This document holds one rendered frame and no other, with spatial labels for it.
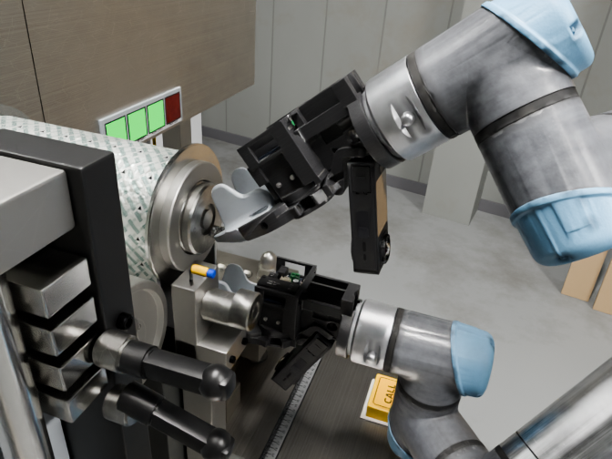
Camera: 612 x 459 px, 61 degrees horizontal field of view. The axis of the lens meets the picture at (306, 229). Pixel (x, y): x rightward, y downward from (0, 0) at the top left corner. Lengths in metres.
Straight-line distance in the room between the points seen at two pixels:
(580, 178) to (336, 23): 3.30
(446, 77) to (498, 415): 1.86
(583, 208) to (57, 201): 0.31
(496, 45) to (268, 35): 3.53
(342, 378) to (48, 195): 0.72
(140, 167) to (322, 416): 0.46
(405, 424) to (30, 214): 0.54
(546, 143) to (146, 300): 0.36
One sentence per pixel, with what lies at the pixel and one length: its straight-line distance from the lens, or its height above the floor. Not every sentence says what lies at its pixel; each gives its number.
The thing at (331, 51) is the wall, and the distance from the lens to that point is 3.66.
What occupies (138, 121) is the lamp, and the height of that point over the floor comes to 1.19.
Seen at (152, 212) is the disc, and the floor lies 1.28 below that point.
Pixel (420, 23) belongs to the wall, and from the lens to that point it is 3.43.
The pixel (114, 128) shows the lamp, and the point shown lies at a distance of 0.96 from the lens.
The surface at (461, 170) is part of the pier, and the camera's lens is 3.25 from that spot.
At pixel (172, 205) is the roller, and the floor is 1.28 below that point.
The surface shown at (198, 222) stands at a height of 1.26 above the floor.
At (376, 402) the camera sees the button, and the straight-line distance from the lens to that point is 0.80.
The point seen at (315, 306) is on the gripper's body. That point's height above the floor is 1.14.
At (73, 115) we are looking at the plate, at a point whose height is 1.24.
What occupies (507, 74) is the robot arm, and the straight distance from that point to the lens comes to 0.39.
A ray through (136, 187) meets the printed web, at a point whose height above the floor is 1.29.
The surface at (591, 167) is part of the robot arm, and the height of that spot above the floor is 1.39.
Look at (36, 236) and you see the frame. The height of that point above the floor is 1.42.
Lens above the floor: 1.51
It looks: 30 degrees down
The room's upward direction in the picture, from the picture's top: 4 degrees clockwise
